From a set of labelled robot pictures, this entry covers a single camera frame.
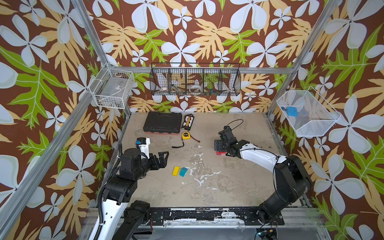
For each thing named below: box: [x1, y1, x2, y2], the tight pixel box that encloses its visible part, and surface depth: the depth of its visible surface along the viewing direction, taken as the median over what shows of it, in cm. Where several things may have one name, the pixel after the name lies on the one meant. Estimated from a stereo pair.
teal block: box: [179, 167, 188, 178], surface depth 90 cm
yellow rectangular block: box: [172, 166, 180, 177], surface depth 90 cm
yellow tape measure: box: [171, 131, 201, 148], surface depth 106 cm
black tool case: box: [143, 111, 183, 135], surface depth 110 cm
